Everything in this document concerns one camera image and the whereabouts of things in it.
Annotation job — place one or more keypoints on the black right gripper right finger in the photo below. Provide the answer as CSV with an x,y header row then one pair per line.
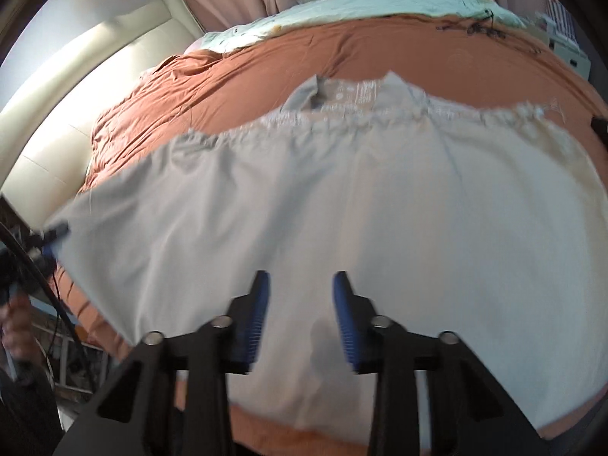
x,y
354,315

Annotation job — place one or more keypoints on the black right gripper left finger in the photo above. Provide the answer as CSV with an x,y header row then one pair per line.
x,y
248,313

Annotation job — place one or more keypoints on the beige jacket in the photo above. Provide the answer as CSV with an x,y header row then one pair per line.
x,y
488,223

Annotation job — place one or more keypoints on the person left hand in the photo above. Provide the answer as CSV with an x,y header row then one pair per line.
x,y
17,338

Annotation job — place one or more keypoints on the cream padded headboard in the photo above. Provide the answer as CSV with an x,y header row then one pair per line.
x,y
46,125

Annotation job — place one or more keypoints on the brown bed cover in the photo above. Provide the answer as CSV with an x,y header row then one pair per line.
x,y
456,60

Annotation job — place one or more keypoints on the light blue blanket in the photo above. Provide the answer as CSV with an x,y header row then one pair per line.
x,y
323,12

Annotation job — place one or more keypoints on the white bedside cabinet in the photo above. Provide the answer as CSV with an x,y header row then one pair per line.
x,y
557,26

